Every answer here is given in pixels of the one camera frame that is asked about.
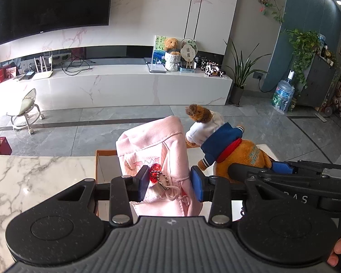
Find orange plush bear toy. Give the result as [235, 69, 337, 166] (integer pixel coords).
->
[185, 104, 272, 183]

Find pink drawstring pouch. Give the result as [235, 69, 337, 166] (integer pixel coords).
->
[116, 116, 203, 217]

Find orange cardboard box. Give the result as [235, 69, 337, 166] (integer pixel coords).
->
[95, 150, 122, 220]

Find blue water jug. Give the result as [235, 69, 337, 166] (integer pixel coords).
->
[272, 70, 294, 113]

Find dark grey cabinet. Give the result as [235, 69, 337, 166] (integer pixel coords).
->
[297, 56, 336, 107]

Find white marble tv console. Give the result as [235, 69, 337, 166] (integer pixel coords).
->
[0, 64, 232, 115]

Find potted floor plant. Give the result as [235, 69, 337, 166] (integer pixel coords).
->
[225, 40, 271, 106]

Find small white chair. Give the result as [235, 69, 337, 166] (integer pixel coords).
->
[6, 88, 45, 135]

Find cow figurines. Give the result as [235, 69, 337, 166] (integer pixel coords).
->
[199, 58, 225, 78]

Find hanging green vine plant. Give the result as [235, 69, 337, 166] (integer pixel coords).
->
[285, 28, 320, 87]

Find green landscape painting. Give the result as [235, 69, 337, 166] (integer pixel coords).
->
[151, 35, 167, 65]

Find white wifi router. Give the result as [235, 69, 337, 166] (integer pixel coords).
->
[32, 56, 53, 80]

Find round white fan ornament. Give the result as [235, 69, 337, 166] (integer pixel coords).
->
[180, 38, 198, 70]

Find brown teddy bear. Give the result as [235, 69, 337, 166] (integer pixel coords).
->
[164, 38, 180, 55]

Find black wall television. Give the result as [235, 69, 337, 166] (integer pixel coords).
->
[0, 0, 111, 45]

